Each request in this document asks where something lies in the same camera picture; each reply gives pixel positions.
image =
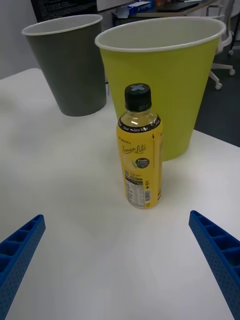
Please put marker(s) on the blue and white box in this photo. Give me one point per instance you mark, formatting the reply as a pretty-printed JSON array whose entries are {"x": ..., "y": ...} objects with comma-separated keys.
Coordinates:
[{"x": 137, "y": 8}]

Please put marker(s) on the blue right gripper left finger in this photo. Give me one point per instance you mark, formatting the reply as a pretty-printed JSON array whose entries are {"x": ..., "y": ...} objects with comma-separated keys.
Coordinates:
[{"x": 20, "y": 255}]

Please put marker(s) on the large dark wall screen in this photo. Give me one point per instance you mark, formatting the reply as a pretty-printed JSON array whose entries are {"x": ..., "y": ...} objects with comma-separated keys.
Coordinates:
[{"x": 62, "y": 7}]

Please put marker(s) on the yellow label plastic bottle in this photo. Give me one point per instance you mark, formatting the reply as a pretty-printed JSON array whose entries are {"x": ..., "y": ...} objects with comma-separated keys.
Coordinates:
[{"x": 137, "y": 165}]

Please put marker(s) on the grey plastic waste bin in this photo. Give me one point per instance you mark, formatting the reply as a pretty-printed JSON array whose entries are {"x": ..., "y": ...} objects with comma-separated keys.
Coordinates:
[{"x": 72, "y": 75}]

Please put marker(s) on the wooden top office desk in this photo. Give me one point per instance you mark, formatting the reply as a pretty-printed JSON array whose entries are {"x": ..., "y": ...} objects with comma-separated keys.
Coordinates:
[{"x": 175, "y": 10}]

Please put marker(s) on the yellow-green plastic waste bin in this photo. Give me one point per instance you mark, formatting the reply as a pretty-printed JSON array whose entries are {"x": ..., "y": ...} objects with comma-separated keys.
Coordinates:
[{"x": 175, "y": 90}]

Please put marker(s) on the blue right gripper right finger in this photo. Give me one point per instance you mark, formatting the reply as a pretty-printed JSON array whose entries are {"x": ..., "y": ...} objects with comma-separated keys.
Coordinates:
[{"x": 220, "y": 260}]

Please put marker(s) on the white office chair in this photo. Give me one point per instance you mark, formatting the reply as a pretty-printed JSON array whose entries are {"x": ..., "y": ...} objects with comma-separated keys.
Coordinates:
[{"x": 222, "y": 67}]

